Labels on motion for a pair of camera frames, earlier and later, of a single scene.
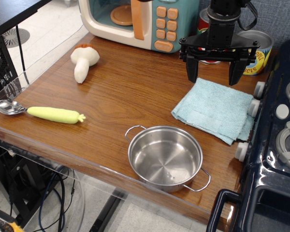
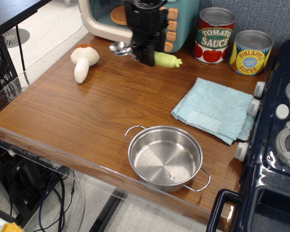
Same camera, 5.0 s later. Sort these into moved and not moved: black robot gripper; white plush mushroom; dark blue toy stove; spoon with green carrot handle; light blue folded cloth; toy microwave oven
Moved: spoon with green carrot handle; black robot gripper
Not moved: white plush mushroom; toy microwave oven; light blue folded cloth; dark blue toy stove
